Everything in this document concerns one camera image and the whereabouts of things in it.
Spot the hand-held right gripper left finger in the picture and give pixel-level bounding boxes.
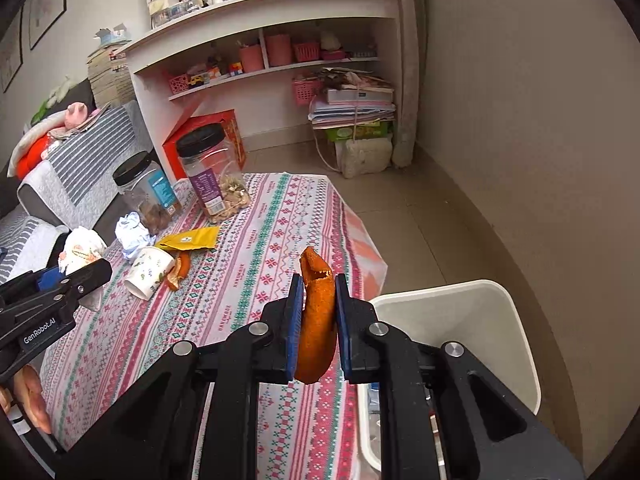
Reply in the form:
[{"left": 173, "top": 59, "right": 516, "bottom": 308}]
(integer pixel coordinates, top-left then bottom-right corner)
[{"left": 55, "top": 275, "right": 306, "bottom": 480}]

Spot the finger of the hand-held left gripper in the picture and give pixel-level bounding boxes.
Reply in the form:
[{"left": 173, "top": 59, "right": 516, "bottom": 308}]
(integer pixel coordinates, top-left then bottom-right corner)
[
  {"left": 0, "top": 266, "right": 63, "bottom": 306},
  {"left": 35, "top": 258, "right": 114, "bottom": 317}
]

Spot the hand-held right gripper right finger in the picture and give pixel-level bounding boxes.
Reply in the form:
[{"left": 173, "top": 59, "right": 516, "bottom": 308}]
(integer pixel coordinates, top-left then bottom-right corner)
[{"left": 334, "top": 274, "right": 586, "bottom": 480}]

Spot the orange peel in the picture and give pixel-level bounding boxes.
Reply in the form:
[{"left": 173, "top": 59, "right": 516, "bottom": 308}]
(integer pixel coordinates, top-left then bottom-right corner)
[
  {"left": 166, "top": 254, "right": 191, "bottom": 292},
  {"left": 294, "top": 246, "right": 337, "bottom": 385}
]

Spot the printed paper napkin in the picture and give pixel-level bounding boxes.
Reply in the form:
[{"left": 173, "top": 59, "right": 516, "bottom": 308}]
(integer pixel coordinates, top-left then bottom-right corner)
[{"left": 58, "top": 226, "right": 109, "bottom": 276}]

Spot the white plastic bin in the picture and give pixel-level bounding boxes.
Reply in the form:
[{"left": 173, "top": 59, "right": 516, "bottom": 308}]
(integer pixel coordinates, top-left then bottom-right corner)
[{"left": 357, "top": 279, "right": 542, "bottom": 476}]

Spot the person's left hand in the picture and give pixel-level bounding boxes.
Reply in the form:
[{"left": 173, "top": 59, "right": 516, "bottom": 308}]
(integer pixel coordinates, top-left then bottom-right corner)
[{"left": 0, "top": 364, "right": 54, "bottom": 436}]

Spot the grey striped seat cover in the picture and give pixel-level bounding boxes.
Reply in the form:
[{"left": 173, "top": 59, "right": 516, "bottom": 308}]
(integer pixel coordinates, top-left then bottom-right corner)
[{"left": 0, "top": 207, "right": 69, "bottom": 284}]

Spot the white printed paper cup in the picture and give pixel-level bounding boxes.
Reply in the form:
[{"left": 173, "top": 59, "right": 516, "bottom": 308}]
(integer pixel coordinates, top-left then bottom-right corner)
[{"left": 124, "top": 246, "right": 176, "bottom": 301}]

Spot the crumpled white blue paper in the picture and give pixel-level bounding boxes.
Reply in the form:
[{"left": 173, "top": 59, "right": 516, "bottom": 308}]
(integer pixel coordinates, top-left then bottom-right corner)
[{"left": 115, "top": 211, "right": 151, "bottom": 264}]

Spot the dark grey sofa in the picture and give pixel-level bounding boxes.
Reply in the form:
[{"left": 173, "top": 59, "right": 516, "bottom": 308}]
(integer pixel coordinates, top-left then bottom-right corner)
[{"left": 0, "top": 77, "right": 156, "bottom": 241}]

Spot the clear jar blue label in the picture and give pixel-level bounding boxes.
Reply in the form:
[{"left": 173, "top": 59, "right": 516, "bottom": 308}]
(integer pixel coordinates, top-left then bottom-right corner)
[{"left": 112, "top": 151, "right": 182, "bottom": 236}]

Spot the grey striped armrest cover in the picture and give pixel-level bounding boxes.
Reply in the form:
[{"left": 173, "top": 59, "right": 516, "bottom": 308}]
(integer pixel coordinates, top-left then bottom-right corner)
[{"left": 17, "top": 100, "right": 154, "bottom": 229}]

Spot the yellow snack packet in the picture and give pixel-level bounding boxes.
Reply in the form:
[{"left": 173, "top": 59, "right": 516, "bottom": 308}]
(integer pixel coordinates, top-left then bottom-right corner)
[{"left": 155, "top": 226, "right": 221, "bottom": 252}]

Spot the orange red plush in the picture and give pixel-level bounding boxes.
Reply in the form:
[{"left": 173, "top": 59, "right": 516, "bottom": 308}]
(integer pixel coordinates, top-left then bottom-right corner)
[{"left": 15, "top": 135, "right": 64, "bottom": 179}]

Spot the white cushion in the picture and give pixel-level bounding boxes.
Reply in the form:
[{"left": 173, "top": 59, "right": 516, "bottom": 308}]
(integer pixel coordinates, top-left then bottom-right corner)
[{"left": 7, "top": 122, "right": 52, "bottom": 166}]

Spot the clear jar purple label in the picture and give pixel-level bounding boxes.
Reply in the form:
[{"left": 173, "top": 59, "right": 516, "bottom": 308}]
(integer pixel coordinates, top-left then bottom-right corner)
[{"left": 176, "top": 123, "right": 253, "bottom": 225}]

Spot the pink pig plush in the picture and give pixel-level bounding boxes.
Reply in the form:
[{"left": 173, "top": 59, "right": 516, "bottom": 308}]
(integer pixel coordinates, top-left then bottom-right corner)
[{"left": 65, "top": 102, "right": 90, "bottom": 129}]

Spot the white foam block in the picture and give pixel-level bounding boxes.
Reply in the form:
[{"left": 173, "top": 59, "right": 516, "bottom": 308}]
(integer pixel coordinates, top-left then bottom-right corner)
[{"left": 342, "top": 136, "right": 394, "bottom": 179}]

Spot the white fluffy plush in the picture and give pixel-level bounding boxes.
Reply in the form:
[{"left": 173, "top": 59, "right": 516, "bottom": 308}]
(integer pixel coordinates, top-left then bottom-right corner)
[{"left": 50, "top": 77, "right": 74, "bottom": 104}]

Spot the green cardboard box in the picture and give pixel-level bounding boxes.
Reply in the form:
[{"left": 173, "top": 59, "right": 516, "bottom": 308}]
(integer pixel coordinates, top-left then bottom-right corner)
[{"left": 326, "top": 120, "right": 394, "bottom": 144}]

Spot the stack of books beside sofa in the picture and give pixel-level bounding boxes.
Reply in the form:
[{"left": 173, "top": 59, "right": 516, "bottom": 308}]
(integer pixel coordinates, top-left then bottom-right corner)
[{"left": 87, "top": 42, "right": 136, "bottom": 109}]

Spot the red cardboard box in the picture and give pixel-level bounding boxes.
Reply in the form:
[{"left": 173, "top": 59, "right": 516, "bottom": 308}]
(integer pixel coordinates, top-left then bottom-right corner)
[{"left": 162, "top": 108, "right": 247, "bottom": 182}]

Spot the pile of books and papers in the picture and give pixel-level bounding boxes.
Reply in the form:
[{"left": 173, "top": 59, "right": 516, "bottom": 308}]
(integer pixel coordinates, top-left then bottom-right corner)
[{"left": 307, "top": 67, "right": 397, "bottom": 129}]

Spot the medium framed picture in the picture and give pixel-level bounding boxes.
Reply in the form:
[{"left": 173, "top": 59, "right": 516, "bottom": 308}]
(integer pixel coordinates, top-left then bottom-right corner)
[{"left": 0, "top": 7, "right": 25, "bottom": 94}]

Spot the hanging pink basket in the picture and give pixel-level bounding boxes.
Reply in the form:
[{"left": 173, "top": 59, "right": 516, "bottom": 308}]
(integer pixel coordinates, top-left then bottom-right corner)
[{"left": 292, "top": 77, "right": 324, "bottom": 106}]

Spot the blue tissue box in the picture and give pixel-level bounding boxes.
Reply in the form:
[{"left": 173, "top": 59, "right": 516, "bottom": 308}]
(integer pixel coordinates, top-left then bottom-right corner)
[{"left": 92, "top": 24, "right": 132, "bottom": 50}]

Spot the large framed picture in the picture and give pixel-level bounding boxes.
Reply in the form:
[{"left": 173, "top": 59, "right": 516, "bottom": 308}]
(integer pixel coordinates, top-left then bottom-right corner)
[{"left": 22, "top": 0, "right": 70, "bottom": 51}]

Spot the short pink cup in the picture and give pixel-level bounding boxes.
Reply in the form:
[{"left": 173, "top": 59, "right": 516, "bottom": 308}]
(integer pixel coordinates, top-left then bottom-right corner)
[{"left": 237, "top": 44, "right": 265, "bottom": 74}]

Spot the beige curtain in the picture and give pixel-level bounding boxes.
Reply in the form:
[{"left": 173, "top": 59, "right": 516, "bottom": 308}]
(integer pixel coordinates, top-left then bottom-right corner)
[{"left": 392, "top": 0, "right": 427, "bottom": 169}]

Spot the tall pink cup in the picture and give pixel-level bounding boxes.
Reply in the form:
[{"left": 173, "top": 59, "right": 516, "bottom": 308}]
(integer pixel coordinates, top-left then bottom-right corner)
[{"left": 265, "top": 34, "right": 294, "bottom": 68}]

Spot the clear storage box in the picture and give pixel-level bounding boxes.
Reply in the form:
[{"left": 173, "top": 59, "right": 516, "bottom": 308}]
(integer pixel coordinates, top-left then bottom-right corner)
[{"left": 148, "top": 0, "right": 206, "bottom": 29}]

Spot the white shelf unit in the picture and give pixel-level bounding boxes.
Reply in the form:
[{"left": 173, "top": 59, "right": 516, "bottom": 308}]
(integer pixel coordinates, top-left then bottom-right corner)
[{"left": 115, "top": 0, "right": 404, "bottom": 184}]

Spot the white cable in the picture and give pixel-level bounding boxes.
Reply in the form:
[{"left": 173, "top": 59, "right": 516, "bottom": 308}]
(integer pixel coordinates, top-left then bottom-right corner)
[{"left": 312, "top": 127, "right": 347, "bottom": 172}]

